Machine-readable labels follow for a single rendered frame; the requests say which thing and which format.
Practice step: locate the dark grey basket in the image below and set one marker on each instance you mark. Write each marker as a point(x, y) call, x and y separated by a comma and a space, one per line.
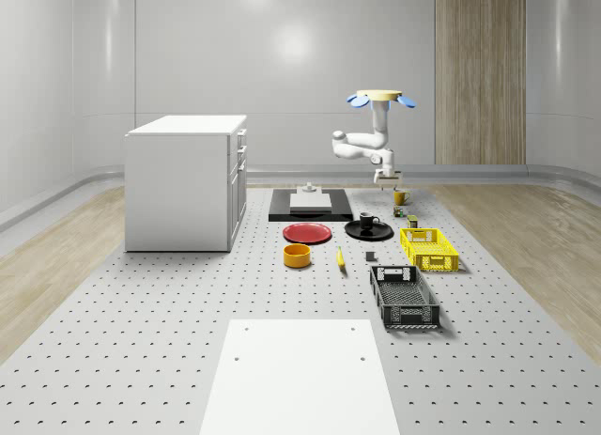
point(406, 313)

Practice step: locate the yellow bowl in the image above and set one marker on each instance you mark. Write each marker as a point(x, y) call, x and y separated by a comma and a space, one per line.
point(297, 257)

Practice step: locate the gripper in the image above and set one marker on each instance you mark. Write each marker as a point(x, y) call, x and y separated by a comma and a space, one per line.
point(388, 175)

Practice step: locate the black plate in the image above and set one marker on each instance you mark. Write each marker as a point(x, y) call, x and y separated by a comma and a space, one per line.
point(382, 233)

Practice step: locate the white board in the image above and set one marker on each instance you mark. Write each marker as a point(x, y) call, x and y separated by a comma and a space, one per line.
point(300, 383)

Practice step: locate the drone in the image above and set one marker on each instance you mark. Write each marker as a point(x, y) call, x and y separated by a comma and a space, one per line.
point(380, 96)

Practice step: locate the banana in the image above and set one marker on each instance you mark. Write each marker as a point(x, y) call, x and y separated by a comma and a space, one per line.
point(341, 261)

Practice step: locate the black stove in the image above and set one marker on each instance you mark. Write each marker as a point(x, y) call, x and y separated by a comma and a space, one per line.
point(282, 205)

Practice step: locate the yellow basket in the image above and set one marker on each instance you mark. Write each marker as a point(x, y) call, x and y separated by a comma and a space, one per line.
point(429, 261)

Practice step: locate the black mug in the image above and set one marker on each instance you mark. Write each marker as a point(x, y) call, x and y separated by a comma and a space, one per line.
point(367, 221)

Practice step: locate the yellow mug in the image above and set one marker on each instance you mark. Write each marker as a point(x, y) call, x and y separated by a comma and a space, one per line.
point(400, 198)

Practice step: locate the grey cube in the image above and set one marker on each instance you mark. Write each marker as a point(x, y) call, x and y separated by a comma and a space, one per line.
point(371, 256)

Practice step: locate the red plate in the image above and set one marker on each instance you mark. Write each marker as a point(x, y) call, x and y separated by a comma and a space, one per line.
point(307, 233)

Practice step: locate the flat-sided can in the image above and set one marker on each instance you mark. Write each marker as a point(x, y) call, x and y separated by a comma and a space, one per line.
point(412, 222)

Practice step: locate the puzzle cube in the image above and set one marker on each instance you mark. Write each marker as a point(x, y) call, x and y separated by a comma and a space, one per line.
point(399, 212)

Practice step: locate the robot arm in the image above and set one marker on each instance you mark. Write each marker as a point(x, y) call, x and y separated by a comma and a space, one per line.
point(361, 141)

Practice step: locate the white cabinet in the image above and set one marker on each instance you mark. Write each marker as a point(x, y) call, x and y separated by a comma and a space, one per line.
point(178, 195)

